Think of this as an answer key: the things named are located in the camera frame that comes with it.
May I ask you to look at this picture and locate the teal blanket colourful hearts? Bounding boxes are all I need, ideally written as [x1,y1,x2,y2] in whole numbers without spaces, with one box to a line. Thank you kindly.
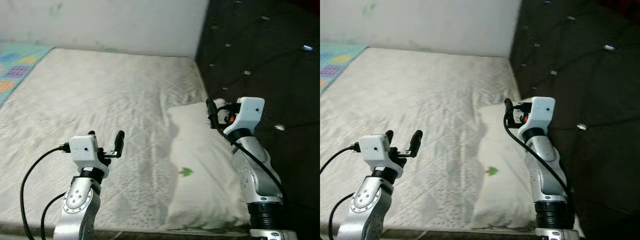
[0,41,53,108]
[320,42,368,96]

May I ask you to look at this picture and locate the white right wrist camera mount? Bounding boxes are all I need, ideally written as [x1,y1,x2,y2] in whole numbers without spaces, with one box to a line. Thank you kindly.
[517,96,557,135]
[223,97,266,136]

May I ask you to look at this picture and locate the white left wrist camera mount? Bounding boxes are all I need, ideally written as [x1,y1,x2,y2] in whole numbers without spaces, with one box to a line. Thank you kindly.
[68,135,108,176]
[359,134,398,173]

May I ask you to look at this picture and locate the black tufted headboard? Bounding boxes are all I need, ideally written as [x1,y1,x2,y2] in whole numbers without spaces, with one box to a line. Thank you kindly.
[507,0,640,240]
[195,0,321,240]

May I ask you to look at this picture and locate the white pillow green tree print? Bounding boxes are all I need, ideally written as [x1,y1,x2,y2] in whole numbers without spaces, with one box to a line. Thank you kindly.
[165,98,251,231]
[470,97,586,238]

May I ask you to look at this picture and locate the white quilted mattress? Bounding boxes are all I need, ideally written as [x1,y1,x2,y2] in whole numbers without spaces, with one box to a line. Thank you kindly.
[320,46,541,233]
[0,47,251,236]

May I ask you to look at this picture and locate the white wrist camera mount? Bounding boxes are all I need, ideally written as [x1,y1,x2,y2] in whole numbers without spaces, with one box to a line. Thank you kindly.
[223,97,266,136]
[517,96,557,135]
[359,134,398,173]
[68,135,108,176]

